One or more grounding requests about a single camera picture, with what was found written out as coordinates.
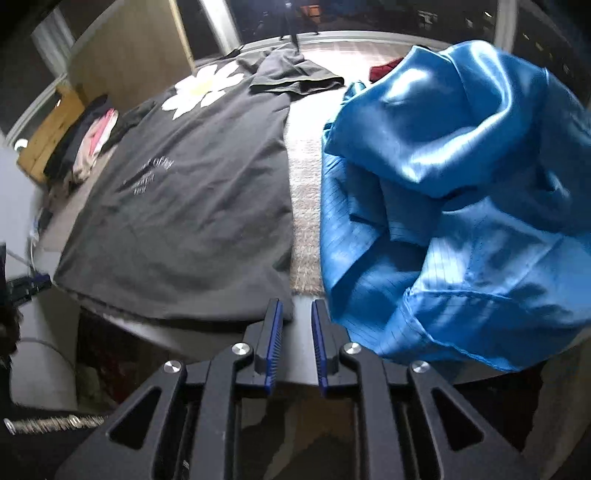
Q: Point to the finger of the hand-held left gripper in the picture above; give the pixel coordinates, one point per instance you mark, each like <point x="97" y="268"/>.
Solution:
<point x="39" y="279"/>

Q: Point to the black tripod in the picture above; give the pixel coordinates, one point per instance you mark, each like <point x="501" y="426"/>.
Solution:
<point x="291" y="27"/>

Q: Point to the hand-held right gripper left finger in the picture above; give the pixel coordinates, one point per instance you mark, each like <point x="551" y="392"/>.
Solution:
<point x="275" y="346"/>

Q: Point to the wooden cabinet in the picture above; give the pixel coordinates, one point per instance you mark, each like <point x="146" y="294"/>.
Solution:
<point x="134" y="50"/>

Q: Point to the pink and white cloth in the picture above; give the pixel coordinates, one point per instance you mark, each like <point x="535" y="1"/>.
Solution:
<point x="85" y="161"/>

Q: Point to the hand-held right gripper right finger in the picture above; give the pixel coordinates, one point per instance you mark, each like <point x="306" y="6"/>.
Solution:
<point x="318" y="346"/>

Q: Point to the black daisy print t-shirt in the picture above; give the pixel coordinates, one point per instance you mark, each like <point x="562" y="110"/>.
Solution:
<point x="184" y="207"/>

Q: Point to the yellow wooden box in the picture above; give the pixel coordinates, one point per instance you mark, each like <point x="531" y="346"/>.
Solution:
<point x="46" y="134"/>

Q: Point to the blue satin garment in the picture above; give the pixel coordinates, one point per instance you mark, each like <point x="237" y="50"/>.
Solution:
<point x="438" y="184"/>

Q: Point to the maroon garment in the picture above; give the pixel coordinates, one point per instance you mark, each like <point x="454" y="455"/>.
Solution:
<point x="383" y="70"/>

